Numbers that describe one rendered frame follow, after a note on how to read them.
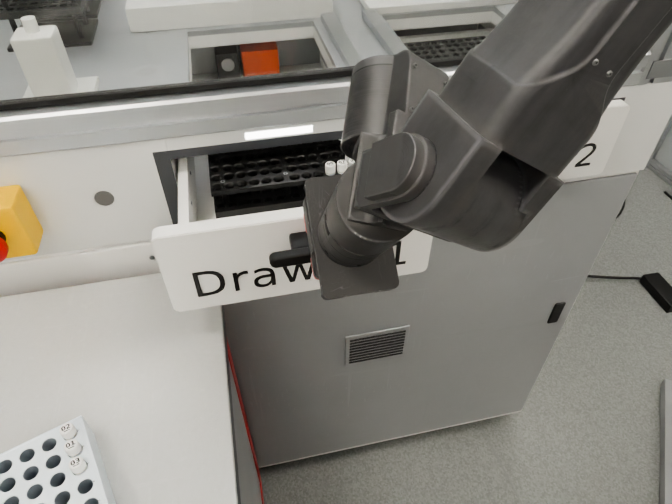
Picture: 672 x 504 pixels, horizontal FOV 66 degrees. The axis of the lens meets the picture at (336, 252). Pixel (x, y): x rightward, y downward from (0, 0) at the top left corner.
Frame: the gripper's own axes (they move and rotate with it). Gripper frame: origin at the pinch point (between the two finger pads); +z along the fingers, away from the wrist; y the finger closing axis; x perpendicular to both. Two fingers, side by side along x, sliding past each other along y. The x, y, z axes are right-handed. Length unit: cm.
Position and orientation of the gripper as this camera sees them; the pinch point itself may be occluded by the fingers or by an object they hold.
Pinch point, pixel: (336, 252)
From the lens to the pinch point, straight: 51.7
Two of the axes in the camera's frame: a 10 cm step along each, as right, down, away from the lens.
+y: -1.6, -9.8, 1.5
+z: -1.4, 1.7, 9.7
